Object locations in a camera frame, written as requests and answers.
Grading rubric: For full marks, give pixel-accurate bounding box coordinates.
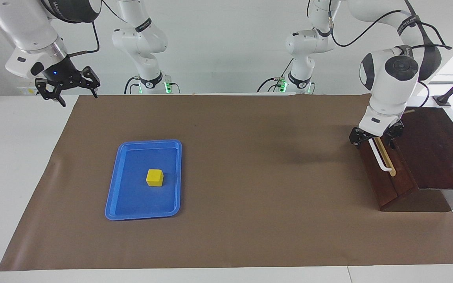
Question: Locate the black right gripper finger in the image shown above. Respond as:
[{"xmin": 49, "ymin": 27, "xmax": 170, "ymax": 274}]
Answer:
[
  {"xmin": 35, "ymin": 79, "xmax": 66, "ymax": 107},
  {"xmin": 78, "ymin": 66, "xmax": 100, "ymax": 99}
]

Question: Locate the wooden drawer with white handle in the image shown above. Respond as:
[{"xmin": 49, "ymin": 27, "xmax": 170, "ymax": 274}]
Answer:
[{"xmin": 358, "ymin": 136, "xmax": 419, "ymax": 211}]

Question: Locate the yellow block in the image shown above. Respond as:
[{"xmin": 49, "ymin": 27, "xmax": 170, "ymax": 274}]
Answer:
[{"xmin": 146, "ymin": 169, "xmax": 164, "ymax": 187}]

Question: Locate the dark brown wooden cabinet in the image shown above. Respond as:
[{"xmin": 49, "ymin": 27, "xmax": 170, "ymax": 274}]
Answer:
[{"xmin": 379, "ymin": 106, "xmax": 453, "ymax": 213}]

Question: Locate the brown paper table mat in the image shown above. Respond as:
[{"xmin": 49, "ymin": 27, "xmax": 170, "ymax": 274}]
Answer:
[{"xmin": 0, "ymin": 94, "xmax": 453, "ymax": 272}]

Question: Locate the blue plastic tray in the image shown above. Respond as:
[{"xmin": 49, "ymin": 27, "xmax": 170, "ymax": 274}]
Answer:
[{"xmin": 105, "ymin": 140, "xmax": 182, "ymax": 221}]

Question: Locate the black right arm base cable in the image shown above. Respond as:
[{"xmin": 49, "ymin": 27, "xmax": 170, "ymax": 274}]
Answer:
[{"xmin": 123, "ymin": 77, "xmax": 140, "ymax": 95}]

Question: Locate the black arm base cable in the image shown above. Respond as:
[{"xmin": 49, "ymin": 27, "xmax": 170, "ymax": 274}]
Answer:
[
  {"xmin": 123, "ymin": 77, "xmax": 140, "ymax": 95},
  {"xmin": 257, "ymin": 59, "xmax": 294, "ymax": 93}
]

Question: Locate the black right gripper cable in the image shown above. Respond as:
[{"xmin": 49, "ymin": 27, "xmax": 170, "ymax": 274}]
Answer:
[{"xmin": 68, "ymin": 0, "xmax": 119, "ymax": 59}]

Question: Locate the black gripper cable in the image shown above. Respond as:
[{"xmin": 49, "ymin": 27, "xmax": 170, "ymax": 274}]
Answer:
[
  {"xmin": 307, "ymin": 0, "xmax": 453, "ymax": 108},
  {"xmin": 68, "ymin": 0, "xmax": 119, "ymax": 59}
]

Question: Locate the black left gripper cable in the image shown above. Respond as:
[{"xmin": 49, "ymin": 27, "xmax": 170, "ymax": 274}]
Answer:
[{"xmin": 307, "ymin": 0, "xmax": 453, "ymax": 108}]

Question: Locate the black left arm base cable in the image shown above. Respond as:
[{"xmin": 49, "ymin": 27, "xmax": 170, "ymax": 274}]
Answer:
[{"xmin": 257, "ymin": 59, "xmax": 294, "ymax": 93}]

